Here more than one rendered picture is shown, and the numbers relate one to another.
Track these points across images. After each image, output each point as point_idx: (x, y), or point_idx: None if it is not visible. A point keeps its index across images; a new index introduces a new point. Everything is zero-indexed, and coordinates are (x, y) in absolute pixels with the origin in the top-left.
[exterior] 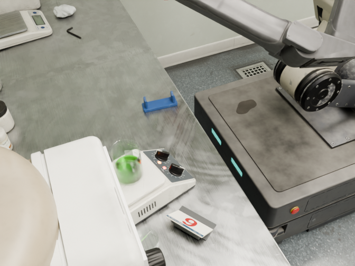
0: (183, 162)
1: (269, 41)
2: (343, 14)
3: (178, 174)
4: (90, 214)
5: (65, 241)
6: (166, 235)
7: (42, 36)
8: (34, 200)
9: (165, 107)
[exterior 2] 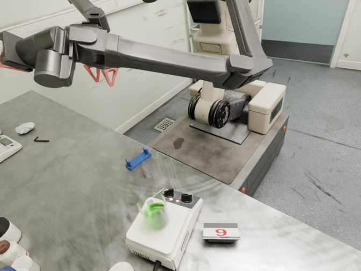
0: (182, 191)
1: (218, 74)
2: (250, 44)
3: (190, 200)
4: None
5: None
6: (208, 254)
7: (14, 151)
8: None
9: (143, 160)
